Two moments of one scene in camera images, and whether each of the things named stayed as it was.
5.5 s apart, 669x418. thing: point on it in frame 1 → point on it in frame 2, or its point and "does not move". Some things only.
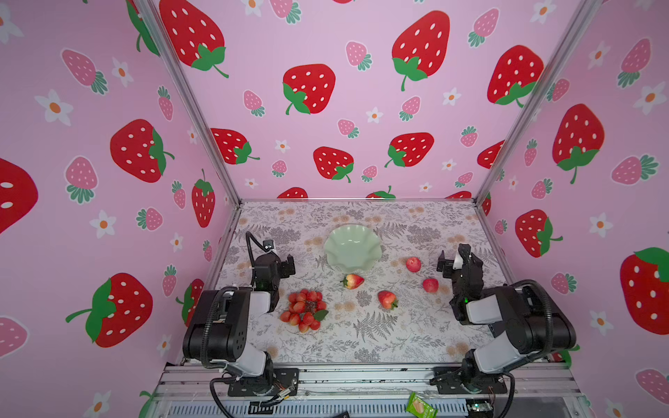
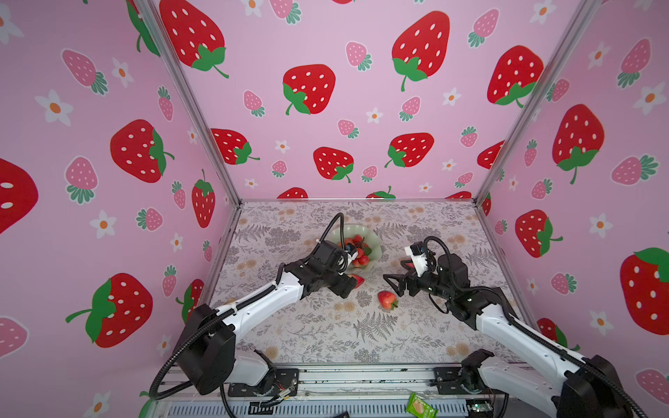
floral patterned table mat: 366,286 does not move
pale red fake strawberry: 352,281 does not move
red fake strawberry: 388,300 does not move
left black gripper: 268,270 → 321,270
